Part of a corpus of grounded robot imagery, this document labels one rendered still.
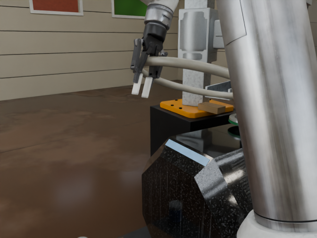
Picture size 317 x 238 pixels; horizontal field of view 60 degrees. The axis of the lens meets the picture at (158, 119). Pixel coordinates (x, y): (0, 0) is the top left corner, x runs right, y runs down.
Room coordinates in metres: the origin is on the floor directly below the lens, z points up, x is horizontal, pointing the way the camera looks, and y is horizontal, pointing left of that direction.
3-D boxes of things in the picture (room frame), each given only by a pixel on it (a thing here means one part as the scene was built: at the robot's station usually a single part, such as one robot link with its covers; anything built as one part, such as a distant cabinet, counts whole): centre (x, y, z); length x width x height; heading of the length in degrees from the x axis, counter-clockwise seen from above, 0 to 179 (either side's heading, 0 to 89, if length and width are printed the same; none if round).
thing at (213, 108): (2.14, -0.42, 0.81); 0.20 x 0.10 x 0.05; 40
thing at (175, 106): (2.38, -0.33, 0.76); 0.49 x 0.49 x 0.05; 32
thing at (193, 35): (2.30, -0.51, 1.37); 0.74 x 0.34 x 0.25; 66
